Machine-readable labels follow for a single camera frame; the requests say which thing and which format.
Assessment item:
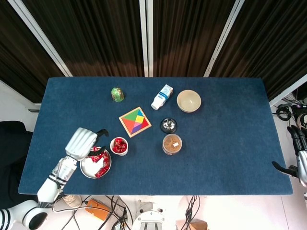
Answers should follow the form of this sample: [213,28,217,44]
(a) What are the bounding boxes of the orange device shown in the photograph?
[85,198,110,221]

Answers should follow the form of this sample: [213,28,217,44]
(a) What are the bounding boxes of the round metal plate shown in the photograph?
[80,148,112,179]

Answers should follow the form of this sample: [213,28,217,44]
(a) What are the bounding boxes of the wooden tangram puzzle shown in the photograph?
[118,106,152,138]

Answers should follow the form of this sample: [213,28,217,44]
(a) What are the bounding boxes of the white metal frame post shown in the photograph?
[139,0,149,77]
[268,73,307,107]
[7,0,73,77]
[203,0,246,78]
[146,0,154,77]

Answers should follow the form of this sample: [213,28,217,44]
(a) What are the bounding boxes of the black chair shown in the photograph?
[0,121,34,209]

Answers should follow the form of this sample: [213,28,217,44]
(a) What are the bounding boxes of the white blue milk carton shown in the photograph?
[151,84,174,111]

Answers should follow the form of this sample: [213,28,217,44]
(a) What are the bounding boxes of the beige tape roll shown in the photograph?
[63,195,83,208]

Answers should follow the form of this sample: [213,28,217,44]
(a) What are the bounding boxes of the clear rubber band jar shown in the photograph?
[162,134,183,156]

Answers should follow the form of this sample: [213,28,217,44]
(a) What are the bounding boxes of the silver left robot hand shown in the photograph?
[65,127,110,161]

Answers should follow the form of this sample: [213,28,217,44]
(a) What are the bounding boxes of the black cable bundle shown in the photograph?
[183,195,201,230]

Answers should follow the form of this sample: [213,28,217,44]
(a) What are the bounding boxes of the white round headset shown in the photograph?
[296,114,307,131]

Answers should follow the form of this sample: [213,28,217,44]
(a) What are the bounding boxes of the dark brown curtain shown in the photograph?
[153,0,235,77]
[23,0,144,77]
[210,0,307,101]
[0,0,64,104]

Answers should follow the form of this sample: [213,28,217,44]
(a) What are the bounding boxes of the brown paper object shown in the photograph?
[176,219,208,230]

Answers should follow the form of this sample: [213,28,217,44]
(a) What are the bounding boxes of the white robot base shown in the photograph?
[131,200,168,230]

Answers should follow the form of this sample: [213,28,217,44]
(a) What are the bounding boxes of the white paper cup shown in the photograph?
[110,137,129,156]

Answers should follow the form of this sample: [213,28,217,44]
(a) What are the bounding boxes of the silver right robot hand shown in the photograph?
[272,125,307,188]

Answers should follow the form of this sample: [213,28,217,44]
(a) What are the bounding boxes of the black coiled cable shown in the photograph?
[275,105,292,122]

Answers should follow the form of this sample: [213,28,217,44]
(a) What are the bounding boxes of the blue table cloth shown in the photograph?
[18,76,294,196]

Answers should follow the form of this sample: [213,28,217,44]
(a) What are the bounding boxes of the black floor cable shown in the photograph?
[52,195,134,230]

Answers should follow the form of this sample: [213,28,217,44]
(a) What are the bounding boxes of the beige bowl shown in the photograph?
[177,89,202,113]

